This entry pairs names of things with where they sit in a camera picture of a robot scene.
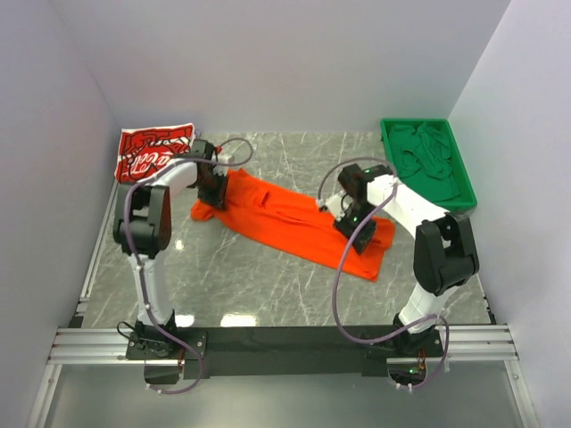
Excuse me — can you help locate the orange t-shirt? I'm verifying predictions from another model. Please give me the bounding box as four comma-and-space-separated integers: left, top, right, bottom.
189, 167, 397, 283

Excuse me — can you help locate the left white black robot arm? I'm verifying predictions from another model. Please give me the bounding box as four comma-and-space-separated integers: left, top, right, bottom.
112, 139, 237, 358

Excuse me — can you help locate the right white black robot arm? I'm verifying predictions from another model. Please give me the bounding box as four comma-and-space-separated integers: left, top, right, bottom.
326, 160, 479, 350

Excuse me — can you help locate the red white printed folded t-shirt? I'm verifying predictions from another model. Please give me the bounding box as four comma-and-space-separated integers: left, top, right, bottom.
114, 123, 195, 184

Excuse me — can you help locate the green t-shirt in bin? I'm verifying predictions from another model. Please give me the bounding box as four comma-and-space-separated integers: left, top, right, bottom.
388, 122, 459, 203

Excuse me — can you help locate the green plastic bin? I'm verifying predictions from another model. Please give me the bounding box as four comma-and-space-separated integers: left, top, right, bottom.
380, 118, 477, 211

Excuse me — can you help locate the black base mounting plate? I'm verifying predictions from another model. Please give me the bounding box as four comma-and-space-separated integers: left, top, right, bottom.
124, 325, 445, 385

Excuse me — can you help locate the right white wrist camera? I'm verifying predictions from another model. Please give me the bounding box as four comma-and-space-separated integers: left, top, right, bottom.
316, 191, 352, 221

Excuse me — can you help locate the aluminium rail frame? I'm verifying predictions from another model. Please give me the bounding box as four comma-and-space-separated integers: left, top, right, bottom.
31, 193, 538, 427

